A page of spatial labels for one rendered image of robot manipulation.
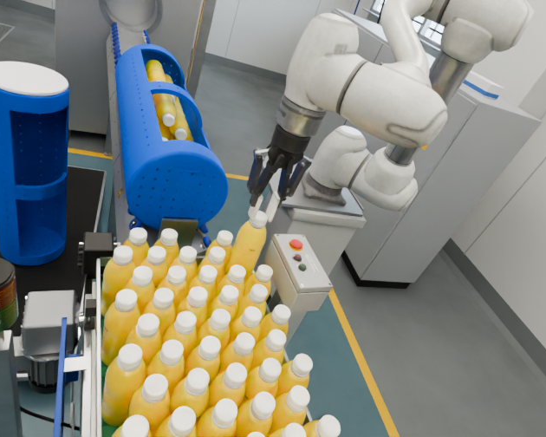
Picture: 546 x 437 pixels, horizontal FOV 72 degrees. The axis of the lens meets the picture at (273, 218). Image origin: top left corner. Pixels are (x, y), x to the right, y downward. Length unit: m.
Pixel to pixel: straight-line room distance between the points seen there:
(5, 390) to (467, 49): 1.25
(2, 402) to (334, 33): 0.87
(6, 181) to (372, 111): 1.55
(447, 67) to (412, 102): 0.55
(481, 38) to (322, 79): 0.56
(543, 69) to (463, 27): 2.25
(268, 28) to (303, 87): 5.59
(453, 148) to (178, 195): 1.68
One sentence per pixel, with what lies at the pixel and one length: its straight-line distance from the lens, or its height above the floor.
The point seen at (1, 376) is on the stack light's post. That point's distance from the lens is 0.82.
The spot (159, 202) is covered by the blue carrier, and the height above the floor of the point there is 1.06.
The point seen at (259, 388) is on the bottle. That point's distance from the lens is 0.80.
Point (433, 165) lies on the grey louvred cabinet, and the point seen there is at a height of 1.05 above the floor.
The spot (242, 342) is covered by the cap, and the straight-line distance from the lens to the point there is 0.79.
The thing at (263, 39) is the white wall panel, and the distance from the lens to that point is 6.31.
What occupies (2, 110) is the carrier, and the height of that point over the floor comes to 0.95.
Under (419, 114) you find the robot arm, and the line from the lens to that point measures 0.67.
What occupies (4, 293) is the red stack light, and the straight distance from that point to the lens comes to 0.64.
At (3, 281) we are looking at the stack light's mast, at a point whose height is 1.26.
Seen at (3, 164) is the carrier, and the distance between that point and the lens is 1.84.
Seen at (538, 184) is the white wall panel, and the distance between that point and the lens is 3.51.
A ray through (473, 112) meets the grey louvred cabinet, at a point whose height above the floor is 1.39.
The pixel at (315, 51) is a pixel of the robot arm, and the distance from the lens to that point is 0.70.
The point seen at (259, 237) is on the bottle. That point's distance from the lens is 0.90.
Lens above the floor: 1.73
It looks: 34 degrees down
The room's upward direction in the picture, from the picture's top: 23 degrees clockwise
